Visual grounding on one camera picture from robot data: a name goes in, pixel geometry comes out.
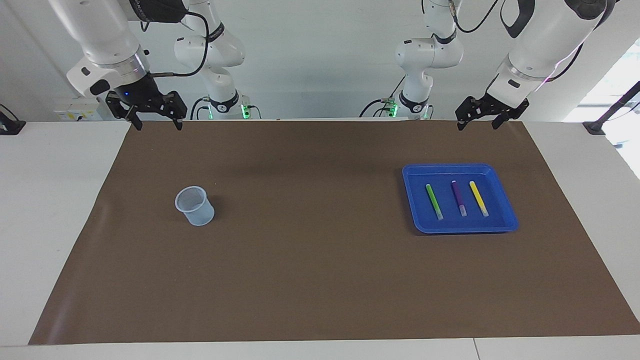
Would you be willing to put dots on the green pen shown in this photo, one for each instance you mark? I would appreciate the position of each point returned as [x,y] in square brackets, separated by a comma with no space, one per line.
[434,201]

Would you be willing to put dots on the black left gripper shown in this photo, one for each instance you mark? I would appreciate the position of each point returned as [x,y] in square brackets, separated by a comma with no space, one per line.
[500,106]

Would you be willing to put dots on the white wall socket box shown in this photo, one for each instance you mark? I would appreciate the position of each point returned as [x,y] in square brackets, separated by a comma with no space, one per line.
[75,112]

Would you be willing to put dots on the brown table mat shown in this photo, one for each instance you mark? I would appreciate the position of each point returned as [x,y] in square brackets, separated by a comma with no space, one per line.
[320,280]

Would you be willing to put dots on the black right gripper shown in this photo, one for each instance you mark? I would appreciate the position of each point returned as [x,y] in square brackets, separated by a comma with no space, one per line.
[140,92]

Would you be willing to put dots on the blue plastic tray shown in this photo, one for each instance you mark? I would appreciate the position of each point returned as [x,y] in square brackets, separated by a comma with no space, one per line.
[500,212]

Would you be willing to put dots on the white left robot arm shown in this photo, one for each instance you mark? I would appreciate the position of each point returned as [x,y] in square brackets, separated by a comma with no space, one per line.
[540,45]

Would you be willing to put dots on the black table clamp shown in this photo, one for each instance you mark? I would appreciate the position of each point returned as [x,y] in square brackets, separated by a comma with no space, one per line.
[10,126]

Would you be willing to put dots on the purple pen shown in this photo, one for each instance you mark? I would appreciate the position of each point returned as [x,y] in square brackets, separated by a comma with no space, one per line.
[459,198]

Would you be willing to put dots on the black stand with pole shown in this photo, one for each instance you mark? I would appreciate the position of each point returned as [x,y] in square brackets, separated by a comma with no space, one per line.
[595,126]

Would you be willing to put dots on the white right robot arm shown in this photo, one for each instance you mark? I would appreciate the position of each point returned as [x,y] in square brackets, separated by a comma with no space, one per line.
[100,35]

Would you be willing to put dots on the yellow pen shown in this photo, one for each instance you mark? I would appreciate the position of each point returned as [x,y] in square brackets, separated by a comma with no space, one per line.
[478,198]

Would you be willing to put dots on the translucent plastic cup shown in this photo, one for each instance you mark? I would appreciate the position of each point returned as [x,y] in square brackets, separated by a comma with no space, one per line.
[200,215]

